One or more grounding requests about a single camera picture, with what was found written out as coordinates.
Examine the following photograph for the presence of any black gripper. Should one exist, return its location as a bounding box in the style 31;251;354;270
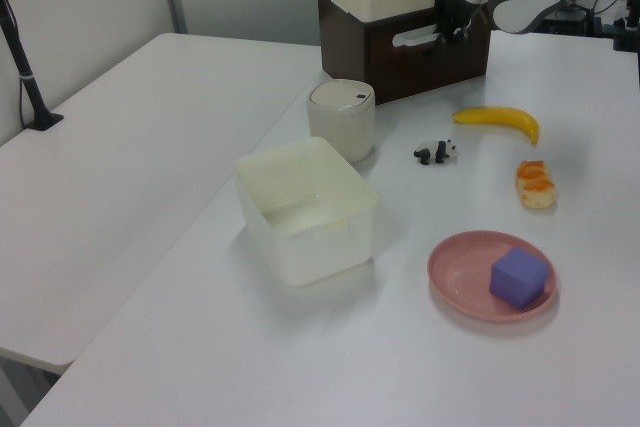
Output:
433;0;475;47

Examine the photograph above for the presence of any brown drawer with white handle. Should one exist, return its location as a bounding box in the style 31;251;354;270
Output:
366;14;492;98

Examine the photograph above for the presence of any dark brown drawer cabinet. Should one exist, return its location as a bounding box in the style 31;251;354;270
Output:
317;0;493;107

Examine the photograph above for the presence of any yellow banana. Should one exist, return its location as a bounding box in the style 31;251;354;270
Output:
452;105;542;147

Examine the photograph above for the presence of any black and white panda toy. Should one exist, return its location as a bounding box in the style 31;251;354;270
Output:
412;138;459;167

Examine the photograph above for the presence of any black electronics box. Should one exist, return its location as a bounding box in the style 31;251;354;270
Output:
537;5;605;37

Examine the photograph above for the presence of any beige lidded trash can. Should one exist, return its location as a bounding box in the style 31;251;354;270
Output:
306;78;377;165

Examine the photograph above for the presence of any toy bread loaf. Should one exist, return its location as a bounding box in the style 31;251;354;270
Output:
514;159;558;210

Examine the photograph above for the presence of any black table clamp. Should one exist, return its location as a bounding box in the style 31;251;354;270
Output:
611;0;640;54

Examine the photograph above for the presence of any white plastic storage bin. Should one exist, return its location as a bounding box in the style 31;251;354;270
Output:
231;136;379;289

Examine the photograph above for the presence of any pink plate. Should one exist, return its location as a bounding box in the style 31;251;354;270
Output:
426;230;559;323

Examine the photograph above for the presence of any purple cube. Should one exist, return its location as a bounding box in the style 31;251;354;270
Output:
488;246;550;310

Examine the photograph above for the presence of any black camera stand pole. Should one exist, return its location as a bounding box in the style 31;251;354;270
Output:
0;0;66;134

